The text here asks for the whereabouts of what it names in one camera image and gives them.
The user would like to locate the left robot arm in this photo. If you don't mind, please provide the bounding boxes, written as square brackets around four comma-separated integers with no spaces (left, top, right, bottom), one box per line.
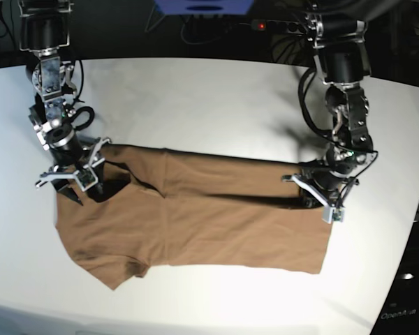
[298,1,378,210]

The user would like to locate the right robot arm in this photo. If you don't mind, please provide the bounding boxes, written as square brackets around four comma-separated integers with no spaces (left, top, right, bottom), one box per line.
[18,1,111,203]

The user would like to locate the blue box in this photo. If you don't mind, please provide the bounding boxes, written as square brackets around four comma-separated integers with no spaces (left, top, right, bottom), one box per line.
[154,0,254,15]

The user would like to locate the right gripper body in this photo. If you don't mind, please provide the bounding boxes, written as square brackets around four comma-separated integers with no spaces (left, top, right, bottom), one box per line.
[48,134,98,178]

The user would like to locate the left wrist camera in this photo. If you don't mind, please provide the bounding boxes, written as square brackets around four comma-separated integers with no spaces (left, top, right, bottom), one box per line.
[323,206,345,224]

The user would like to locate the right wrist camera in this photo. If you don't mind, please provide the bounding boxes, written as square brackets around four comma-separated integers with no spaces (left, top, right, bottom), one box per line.
[75,169,98,192]

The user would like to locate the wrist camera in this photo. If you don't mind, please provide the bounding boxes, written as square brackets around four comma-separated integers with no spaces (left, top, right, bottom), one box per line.
[75,169,98,192]
[323,206,345,224]

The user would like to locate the brown T-shirt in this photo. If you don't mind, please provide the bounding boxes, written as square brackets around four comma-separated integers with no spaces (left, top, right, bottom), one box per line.
[55,144,332,289]

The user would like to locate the black power strip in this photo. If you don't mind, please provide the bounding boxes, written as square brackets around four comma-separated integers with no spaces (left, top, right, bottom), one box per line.
[250,20,307,36]

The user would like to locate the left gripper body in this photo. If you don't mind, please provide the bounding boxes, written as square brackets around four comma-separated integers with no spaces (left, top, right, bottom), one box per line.
[300,160,357,202]

